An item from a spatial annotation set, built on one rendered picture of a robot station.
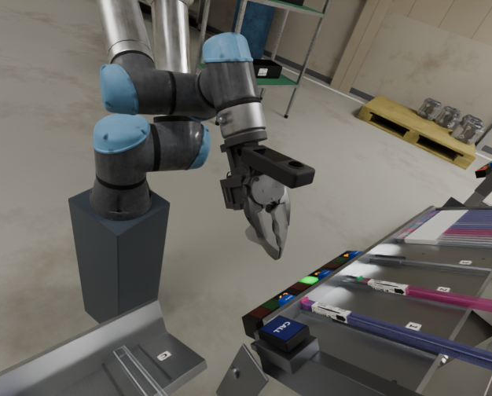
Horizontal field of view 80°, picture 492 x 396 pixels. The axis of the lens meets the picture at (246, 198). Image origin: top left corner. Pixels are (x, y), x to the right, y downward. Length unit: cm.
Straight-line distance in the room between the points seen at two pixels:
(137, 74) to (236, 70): 16
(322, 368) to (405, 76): 469
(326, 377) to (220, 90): 40
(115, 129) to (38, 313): 82
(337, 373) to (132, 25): 60
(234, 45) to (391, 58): 449
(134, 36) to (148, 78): 9
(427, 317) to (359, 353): 11
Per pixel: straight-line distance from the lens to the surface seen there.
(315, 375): 40
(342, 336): 44
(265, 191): 47
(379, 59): 494
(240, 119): 46
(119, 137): 68
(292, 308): 49
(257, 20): 485
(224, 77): 48
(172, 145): 72
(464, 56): 490
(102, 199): 78
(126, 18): 63
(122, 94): 52
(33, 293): 137
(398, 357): 41
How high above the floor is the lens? 112
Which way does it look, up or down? 37 degrees down
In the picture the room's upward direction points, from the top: 19 degrees clockwise
